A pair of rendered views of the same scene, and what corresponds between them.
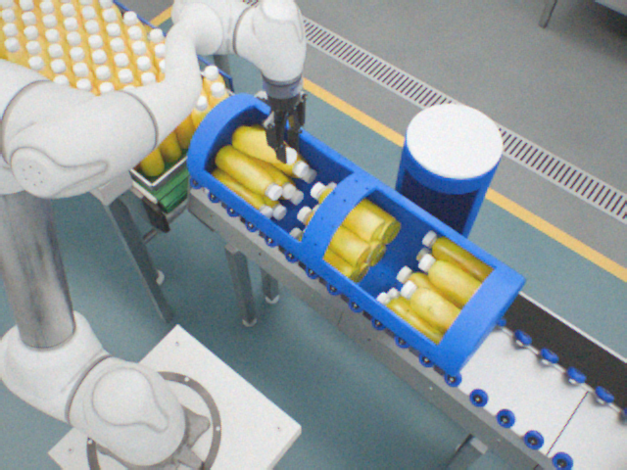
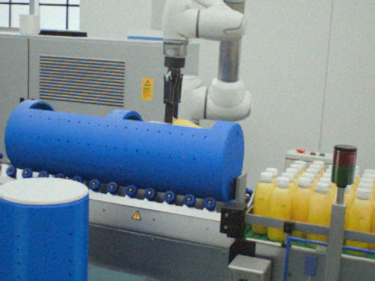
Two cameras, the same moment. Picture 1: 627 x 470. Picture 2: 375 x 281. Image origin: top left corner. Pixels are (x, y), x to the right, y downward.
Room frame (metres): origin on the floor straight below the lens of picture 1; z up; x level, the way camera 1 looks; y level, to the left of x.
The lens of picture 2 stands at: (3.01, -0.62, 1.55)
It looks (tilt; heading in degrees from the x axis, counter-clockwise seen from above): 10 degrees down; 160
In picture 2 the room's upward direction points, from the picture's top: 3 degrees clockwise
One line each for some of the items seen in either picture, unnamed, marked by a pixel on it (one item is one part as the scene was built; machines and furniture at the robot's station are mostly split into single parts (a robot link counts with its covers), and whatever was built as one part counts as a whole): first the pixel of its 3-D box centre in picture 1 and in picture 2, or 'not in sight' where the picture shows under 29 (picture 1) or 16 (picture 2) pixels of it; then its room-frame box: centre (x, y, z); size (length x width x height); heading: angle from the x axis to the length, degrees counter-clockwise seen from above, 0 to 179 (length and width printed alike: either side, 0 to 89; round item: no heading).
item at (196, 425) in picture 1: (159, 437); not in sight; (0.32, 0.33, 1.08); 0.22 x 0.18 x 0.06; 58
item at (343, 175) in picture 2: not in sight; (343, 173); (1.68, 0.32, 1.18); 0.06 x 0.06 x 0.05
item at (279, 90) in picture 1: (282, 76); (175, 48); (0.98, 0.06, 1.47); 0.09 x 0.09 x 0.06
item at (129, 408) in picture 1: (131, 409); (187, 98); (0.34, 0.35, 1.22); 0.18 x 0.16 x 0.22; 63
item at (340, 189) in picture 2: not in sight; (342, 175); (1.68, 0.32, 1.18); 0.06 x 0.06 x 0.16
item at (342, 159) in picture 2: not in sight; (344, 156); (1.68, 0.32, 1.23); 0.06 x 0.06 x 0.04
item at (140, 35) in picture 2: not in sight; (146, 35); (-0.95, 0.51, 1.48); 0.24 x 0.12 x 0.08; 59
